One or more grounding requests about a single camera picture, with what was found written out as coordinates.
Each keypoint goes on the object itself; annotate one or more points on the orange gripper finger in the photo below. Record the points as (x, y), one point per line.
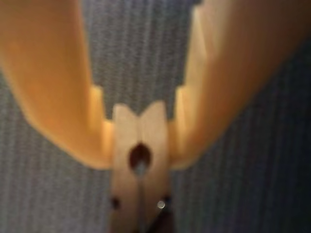
(230, 60)
(53, 85)

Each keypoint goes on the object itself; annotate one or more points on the wooden clothespin with metal spring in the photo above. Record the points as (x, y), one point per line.
(124, 136)

